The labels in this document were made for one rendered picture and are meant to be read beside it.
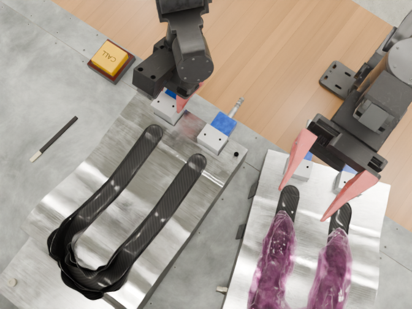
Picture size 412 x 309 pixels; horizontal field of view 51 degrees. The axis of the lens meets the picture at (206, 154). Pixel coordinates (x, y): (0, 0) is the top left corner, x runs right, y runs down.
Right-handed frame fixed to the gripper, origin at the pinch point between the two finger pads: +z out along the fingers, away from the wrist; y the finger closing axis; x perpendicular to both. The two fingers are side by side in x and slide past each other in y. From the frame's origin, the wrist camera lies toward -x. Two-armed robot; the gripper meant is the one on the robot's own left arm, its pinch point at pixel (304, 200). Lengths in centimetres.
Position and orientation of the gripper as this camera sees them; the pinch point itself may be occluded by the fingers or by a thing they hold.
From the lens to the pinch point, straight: 55.2
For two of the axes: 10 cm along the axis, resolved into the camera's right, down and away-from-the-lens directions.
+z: -6.1, 7.7, -1.8
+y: 7.9, 5.9, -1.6
